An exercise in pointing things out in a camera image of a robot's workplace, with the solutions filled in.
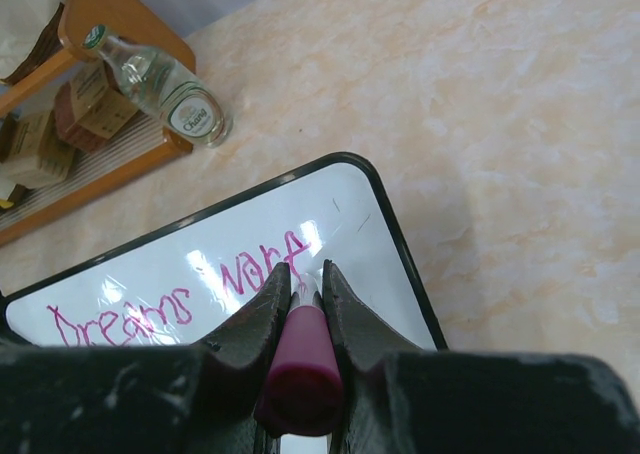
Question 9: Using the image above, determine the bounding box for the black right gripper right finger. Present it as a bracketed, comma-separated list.
[322, 261, 639, 453]

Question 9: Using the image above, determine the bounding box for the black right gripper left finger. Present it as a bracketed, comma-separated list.
[1, 263, 291, 453]

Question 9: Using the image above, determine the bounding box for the magenta capped marker pen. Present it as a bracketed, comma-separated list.
[254, 285, 345, 438]

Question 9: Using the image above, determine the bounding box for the black framed whiteboard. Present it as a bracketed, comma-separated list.
[1, 152, 446, 350]

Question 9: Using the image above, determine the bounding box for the tan cardboard box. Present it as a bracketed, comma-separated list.
[1, 111, 75, 189]

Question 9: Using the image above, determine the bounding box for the clear glass bottle green cap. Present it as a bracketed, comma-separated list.
[83, 24, 232, 148]

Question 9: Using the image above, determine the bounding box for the orange wooden shelf rack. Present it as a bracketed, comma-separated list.
[1, 0, 196, 244]

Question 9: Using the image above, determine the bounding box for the cream paper bag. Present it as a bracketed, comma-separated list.
[1, 0, 66, 86]

